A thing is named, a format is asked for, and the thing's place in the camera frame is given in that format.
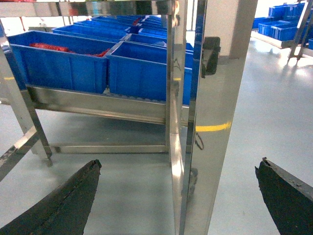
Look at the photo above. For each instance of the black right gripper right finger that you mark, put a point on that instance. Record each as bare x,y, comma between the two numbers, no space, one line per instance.
288,199

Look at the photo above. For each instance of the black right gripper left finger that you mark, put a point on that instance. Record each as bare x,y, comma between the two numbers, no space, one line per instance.
64,211

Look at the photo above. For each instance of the far stainless steel shelf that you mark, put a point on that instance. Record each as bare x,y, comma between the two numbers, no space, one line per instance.
288,36

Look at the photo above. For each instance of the large blue plastic bin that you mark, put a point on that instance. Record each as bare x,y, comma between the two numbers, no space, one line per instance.
137,70

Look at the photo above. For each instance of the blue bins on far rack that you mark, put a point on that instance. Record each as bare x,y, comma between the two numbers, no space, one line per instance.
283,24

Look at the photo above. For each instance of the stainless steel roller rack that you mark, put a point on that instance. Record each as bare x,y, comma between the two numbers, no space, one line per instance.
196,136

